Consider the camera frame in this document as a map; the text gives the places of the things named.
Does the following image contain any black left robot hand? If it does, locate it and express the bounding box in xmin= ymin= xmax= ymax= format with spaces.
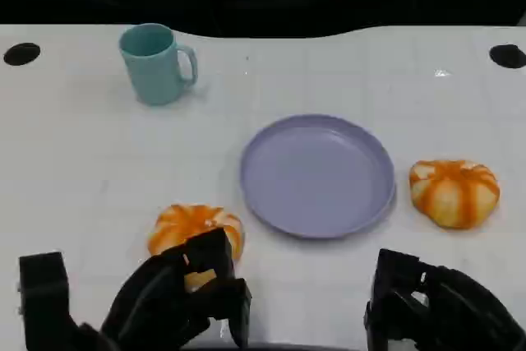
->
xmin=100 ymin=227 xmax=252 ymax=351

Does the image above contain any black table cable hole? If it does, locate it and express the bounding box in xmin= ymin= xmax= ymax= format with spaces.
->
xmin=488 ymin=44 xmax=526 ymax=69
xmin=2 ymin=42 xmax=41 ymax=67

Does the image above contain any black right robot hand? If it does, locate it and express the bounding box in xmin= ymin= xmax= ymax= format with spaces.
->
xmin=363 ymin=247 xmax=526 ymax=351

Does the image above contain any orange white toy bread roll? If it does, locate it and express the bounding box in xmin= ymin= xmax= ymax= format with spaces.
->
xmin=147 ymin=203 xmax=246 ymax=293
xmin=408 ymin=159 xmax=501 ymax=229

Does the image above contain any pale green mug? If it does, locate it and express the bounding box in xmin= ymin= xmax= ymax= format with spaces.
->
xmin=118 ymin=23 xmax=199 ymax=106

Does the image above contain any lilac plate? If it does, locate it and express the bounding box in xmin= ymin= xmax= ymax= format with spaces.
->
xmin=239 ymin=113 xmax=397 ymax=240

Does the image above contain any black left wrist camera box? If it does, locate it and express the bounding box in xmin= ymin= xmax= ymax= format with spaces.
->
xmin=18 ymin=251 xmax=75 ymax=351

